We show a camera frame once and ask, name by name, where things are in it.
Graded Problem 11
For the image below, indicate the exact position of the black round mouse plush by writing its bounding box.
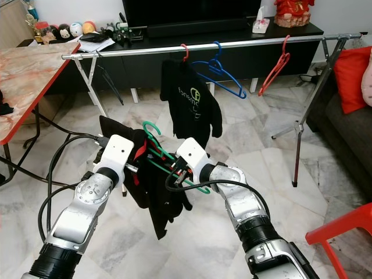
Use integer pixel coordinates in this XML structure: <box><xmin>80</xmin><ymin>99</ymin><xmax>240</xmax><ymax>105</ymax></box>
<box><xmin>59</xmin><ymin>23</ymin><xmax>73</xmax><ymax>40</ymax></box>

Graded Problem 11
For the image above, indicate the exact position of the black shirt large green logo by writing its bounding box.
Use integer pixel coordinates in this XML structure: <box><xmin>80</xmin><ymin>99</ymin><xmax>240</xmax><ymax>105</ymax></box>
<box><xmin>160</xmin><ymin>58</ymin><xmax>223</xmax><ymax>153</ymax></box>

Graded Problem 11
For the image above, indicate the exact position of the blue plastic hanger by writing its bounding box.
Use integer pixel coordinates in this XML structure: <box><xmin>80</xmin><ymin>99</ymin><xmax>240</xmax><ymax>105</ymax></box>
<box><xmin>191</xmin><ymin>41</ymin><xmax>248</xmax><ymax>99</ymax></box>

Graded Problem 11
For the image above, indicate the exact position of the pink cat face cushion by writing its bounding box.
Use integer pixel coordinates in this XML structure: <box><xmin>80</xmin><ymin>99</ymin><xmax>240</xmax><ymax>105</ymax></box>
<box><xmin>362</xmin><ymin>64</ymin><xmax>372</xmax><ymax>108</ymax></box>

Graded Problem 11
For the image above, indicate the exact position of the dark grey sofa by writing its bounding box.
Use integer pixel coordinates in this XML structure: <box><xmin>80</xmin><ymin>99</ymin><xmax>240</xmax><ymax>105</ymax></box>
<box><xmin>308</xmin><ymin>46</ymin><xmax>372</xmax><ymax>204</ymax></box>

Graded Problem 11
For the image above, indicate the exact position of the black shirt with red collar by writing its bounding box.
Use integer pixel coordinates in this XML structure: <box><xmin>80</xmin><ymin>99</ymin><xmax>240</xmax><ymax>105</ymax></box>
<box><xmin>99</xmin><ymin>115</ymin><xmax>192</xmax><ymax>240</ymax></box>

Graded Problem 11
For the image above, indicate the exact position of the black soundbar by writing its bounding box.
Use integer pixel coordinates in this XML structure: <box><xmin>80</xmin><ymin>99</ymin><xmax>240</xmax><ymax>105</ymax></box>
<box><xmin>146</xmin><ymin>19</ymin><xmax>249</xmax><ymax>39</ymax></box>

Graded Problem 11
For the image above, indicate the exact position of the black flat television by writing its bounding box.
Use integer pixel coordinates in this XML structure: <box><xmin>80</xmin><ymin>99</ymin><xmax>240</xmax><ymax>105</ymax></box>
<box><xmin>122</xmin><ymin>0</ymin><xmax>262</xmax><ymax>30</ymax></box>

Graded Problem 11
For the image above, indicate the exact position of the red cushion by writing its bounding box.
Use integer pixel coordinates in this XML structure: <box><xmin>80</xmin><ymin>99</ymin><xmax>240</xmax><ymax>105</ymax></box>
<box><xmin>333</xmin><ymin>46</ymin><xmax>372</xmax><ymax>115</ymax></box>

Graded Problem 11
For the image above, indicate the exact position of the black wallet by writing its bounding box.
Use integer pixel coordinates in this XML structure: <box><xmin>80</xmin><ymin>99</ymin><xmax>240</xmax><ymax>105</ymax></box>
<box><xmin>80</xmin><ymin>34</ymin><xmax>106</xmax><ymax>43</ymax></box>

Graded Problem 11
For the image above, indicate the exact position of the light wooden sideboard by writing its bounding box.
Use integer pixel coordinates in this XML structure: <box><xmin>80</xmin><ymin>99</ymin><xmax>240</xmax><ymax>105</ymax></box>
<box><xmin>0</xmin><ymin>0</ymin><xmax>35</xmax><ymax>50</ymax></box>

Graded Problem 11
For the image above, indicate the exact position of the jar with red lid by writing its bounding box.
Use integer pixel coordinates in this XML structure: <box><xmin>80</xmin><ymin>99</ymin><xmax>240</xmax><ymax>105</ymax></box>
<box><xmin>35</xmin><ymin>22</ymin><xmax>50</xmax><ymax>44</ymax></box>

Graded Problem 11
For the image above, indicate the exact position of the stack of white papers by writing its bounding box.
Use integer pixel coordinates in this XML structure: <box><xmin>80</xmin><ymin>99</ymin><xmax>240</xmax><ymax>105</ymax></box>
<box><xmin>78</xmin><ymin>38</ymin><xmax>116</xmax><ymax>54</ymax></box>

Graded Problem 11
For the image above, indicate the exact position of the silver metal clothes rack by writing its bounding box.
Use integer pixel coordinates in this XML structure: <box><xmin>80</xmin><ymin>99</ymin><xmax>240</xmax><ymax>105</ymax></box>
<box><xmin>61</xmin><ymin>32</ymin><xmax>361</xmax><ymax>188</ymax></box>

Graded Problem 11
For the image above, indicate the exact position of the red laughing Buddha statue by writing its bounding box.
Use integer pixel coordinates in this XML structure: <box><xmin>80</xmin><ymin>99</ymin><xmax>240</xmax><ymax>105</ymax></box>
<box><xmin>274</xmin><ymin>0</ymin><xmax>316</xmax><ymax>28</ymax></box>

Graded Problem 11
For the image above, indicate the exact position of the white pink tissue box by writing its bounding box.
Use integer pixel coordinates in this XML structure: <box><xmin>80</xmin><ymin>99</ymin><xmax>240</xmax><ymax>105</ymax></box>
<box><xmin>253</xmin><ymin>7</ymin><xmax>270</xmax><ymax>34</ymax></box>

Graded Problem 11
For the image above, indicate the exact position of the small green white gadget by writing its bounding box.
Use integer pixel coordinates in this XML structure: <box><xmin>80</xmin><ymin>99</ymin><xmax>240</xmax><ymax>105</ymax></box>
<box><xmin>113</xmin><ymin>22</ymin><xmax>131</xmax><ymax>46</ymax></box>

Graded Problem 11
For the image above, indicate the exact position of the red plastic stool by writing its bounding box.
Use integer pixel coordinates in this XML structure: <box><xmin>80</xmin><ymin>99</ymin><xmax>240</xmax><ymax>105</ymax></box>
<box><xmin>305</xmin><ymin>202</ymin><xmax>372</xmax><ymax>279</ymax></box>

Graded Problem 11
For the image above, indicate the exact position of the green plastic hanger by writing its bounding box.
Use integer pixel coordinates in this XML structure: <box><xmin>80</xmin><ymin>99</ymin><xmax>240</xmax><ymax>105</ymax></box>
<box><xmin>142</xmin><ymin>121</ymin><xmax>212</xmax><ymax>195</ymax></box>

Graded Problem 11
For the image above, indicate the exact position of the black plush with red bow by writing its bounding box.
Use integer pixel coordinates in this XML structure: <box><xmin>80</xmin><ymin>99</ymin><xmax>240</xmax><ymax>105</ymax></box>
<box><xmin>48</xmin><ymin>24</ymin><xmax>62</xmax><ymax>41</ymax></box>

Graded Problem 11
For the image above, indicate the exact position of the black wire hanger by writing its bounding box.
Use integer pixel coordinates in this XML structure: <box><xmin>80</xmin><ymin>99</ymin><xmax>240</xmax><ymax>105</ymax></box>
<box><xmin>96</xmin><ymin>55</ymin><xmax>126</xmax><ymax>105</ymax></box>

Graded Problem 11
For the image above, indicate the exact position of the marble folding table red edge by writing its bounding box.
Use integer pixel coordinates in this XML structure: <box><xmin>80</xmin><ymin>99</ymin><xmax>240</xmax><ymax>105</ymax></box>
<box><xmin>0</xmin><ymin>42</ymin><xmax>101</xmax><ymax>188</ymax></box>

